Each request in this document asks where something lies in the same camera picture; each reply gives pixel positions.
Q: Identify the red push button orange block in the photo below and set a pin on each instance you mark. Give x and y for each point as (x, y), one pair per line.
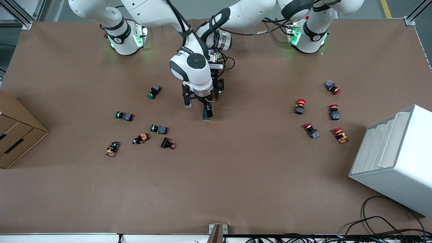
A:
(299, 106)
(340, 135)

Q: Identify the black red push button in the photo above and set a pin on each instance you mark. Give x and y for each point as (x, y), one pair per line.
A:
(167, 143)

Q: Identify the brown cardboard box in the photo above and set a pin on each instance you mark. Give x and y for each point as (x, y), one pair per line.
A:
(20, 131)

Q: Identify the green push button blue block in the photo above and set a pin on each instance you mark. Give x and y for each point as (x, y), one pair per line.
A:
(154, 91)
(124, 116)
(158, 129)

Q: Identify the white stepped storage bin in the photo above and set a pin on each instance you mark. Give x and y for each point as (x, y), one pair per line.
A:
(398, 162)

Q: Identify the white table edge rail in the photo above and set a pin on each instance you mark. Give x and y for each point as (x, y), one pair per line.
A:
(67, 239)

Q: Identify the aluminium frame post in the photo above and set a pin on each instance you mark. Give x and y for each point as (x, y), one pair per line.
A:
(410, 21)
(25, 23)

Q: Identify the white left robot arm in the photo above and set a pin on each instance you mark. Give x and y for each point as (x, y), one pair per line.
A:
(249, 13)

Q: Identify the black selector switch orange block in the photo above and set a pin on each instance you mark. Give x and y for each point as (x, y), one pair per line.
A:
(112, 148)
(140, 138)

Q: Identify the green load switch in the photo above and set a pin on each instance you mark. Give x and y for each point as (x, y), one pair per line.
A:
(204, 117)

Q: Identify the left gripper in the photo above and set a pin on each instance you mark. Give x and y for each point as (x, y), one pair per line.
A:
(214, 73)

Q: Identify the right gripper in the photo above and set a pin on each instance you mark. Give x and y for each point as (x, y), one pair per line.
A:
(206, 101)

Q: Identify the brown table cover sheet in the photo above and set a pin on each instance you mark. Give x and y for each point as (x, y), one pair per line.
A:
(236, 175)

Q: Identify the metal mounting bracket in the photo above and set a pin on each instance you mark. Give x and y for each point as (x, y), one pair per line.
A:
(217, 229)

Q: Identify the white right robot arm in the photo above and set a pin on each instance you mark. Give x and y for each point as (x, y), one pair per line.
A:
(199, 76)

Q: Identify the red push button blue block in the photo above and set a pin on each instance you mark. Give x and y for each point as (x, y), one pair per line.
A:
(311, 130)
(334, 112)
(332, 87)

